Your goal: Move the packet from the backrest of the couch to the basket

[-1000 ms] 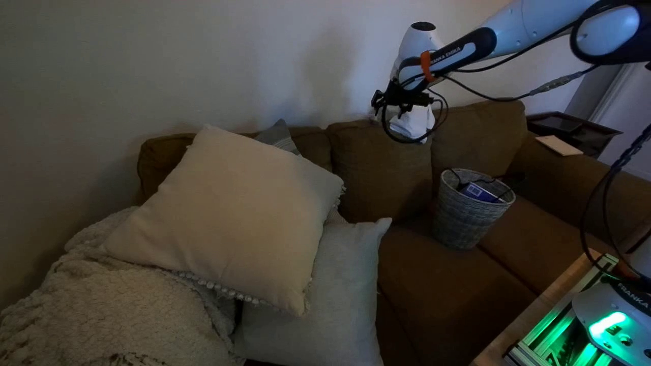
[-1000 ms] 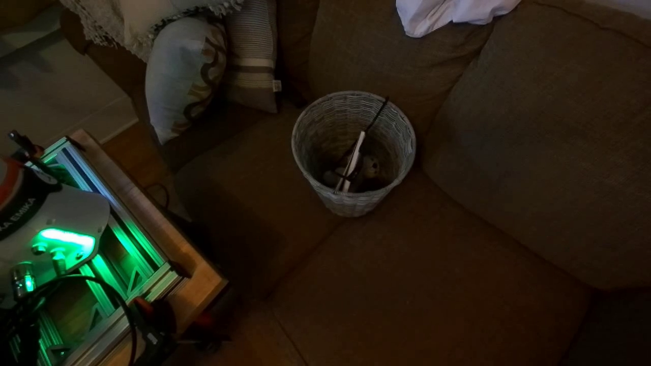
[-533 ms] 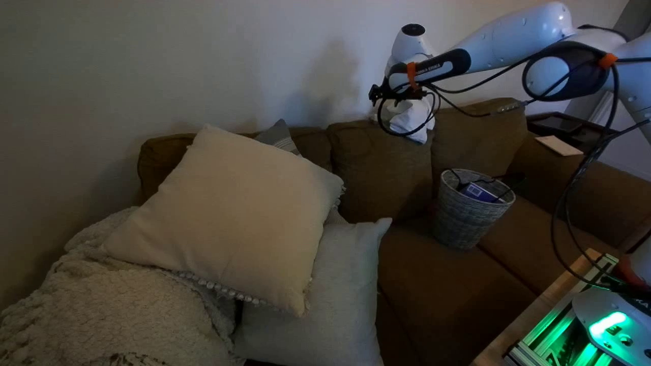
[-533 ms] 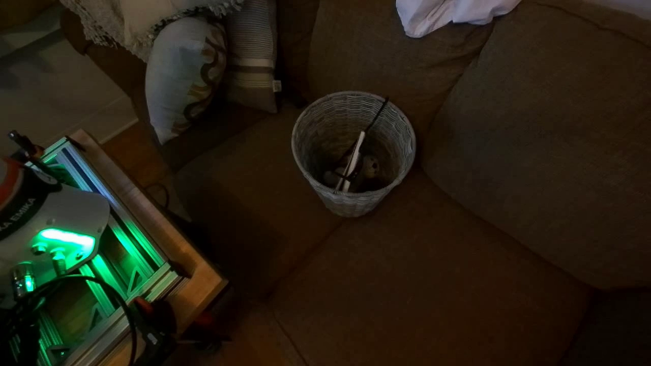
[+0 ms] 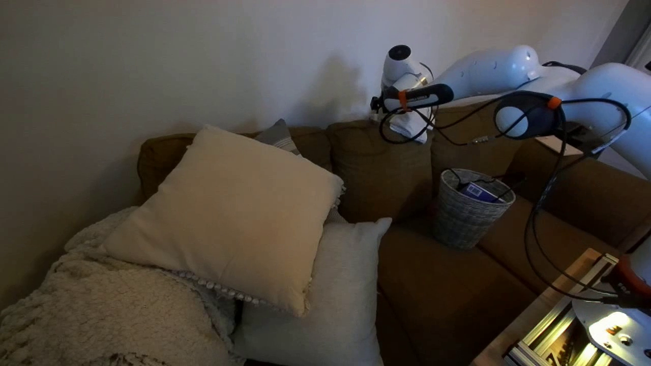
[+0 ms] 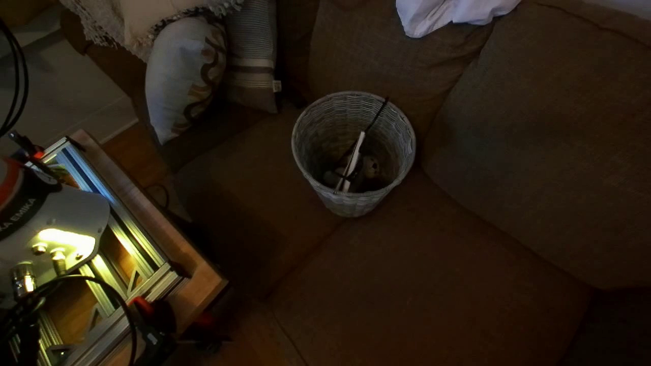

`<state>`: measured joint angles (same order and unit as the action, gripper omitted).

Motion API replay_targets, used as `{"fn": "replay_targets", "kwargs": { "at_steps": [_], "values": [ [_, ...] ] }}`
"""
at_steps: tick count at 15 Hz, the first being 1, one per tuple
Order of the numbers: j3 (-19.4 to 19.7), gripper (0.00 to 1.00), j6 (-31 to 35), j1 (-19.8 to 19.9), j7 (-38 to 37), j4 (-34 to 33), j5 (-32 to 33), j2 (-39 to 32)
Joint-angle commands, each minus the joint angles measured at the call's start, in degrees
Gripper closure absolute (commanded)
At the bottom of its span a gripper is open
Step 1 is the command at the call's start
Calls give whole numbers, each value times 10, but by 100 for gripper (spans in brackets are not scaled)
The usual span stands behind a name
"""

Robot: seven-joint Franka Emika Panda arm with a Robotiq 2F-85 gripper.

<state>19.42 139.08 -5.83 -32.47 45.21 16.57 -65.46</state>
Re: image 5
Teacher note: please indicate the white wicker basket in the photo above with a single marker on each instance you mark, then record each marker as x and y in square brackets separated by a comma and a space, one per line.
[463, 217]

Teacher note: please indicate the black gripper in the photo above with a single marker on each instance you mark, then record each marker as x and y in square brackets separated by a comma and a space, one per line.
[411, 102]

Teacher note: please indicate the blue box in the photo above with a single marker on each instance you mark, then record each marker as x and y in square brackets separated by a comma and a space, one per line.
[482, 193]

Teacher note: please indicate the knitted cream blanket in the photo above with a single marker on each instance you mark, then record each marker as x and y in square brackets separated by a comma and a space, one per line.
[102, 305]

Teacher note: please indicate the white pillow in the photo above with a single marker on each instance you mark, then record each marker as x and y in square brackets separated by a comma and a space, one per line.
[337, 297]

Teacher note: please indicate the cream pillow with trim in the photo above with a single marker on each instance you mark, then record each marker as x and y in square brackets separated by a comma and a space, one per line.
[230, 211]

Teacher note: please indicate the brown fabric couch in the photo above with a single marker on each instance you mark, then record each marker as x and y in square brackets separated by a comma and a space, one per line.
[439, 285]

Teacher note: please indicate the grey striped pillow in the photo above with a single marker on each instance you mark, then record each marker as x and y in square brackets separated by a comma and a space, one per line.
[278, 135]

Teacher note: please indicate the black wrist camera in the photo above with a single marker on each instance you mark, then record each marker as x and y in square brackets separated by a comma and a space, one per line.
[424, 95]

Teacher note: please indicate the white packet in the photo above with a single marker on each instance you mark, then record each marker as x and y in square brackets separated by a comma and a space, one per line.
[412, 130]

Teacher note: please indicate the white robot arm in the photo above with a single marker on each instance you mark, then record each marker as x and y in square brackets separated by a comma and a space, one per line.
[610, 89]

